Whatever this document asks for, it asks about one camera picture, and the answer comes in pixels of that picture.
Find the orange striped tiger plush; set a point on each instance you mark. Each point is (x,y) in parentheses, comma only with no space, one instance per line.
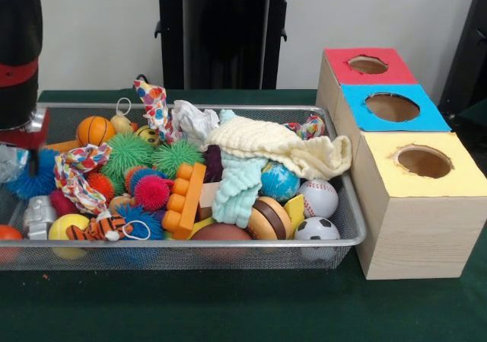
(97,228)

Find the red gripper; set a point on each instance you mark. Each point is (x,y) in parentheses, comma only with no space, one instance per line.
(32,140)

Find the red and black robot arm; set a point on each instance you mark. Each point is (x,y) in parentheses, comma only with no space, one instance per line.
(19,52)

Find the toy burger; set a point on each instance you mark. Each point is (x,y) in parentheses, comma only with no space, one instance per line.
(270,218)

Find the cream muslin cloth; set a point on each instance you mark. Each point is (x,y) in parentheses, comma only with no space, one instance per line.
(281,144)

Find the crushed clear plastic bottle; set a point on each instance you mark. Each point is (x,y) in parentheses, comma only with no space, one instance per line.
(11,163)

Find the black and white soccer ball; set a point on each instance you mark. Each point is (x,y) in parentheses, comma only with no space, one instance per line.
(317,228)

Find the silver mesh bin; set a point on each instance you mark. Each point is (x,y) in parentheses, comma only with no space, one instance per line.
(190,258)

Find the mint green muslin cloth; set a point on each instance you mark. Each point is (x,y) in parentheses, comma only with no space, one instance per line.
(236,193)

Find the orange plastic building block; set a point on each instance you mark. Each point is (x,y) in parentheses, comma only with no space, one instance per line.
(186,201)

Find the orange toy basketball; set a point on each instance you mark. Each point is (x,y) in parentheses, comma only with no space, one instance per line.
(96,130)

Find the white baseball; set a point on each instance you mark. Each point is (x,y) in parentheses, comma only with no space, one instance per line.
(319,199)

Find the wooden box with three holes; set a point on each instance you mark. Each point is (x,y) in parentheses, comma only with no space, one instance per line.
(418,235)

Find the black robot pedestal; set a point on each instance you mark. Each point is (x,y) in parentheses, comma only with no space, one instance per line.
(171,45)

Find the blue globe ball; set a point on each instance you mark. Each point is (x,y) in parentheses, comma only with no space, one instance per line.
(279,184)

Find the brown toy football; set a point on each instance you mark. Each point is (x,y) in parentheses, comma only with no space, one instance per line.
(222,234)

